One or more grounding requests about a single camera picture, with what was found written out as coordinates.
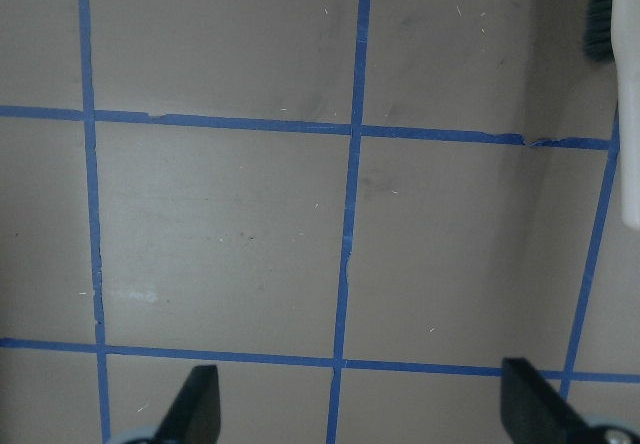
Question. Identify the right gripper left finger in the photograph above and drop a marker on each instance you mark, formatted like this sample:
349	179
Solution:
193	417

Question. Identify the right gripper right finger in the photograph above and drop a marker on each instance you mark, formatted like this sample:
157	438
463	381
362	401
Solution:
533	412

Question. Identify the beige hand brush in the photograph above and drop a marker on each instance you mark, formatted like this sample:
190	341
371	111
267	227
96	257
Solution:
612	34

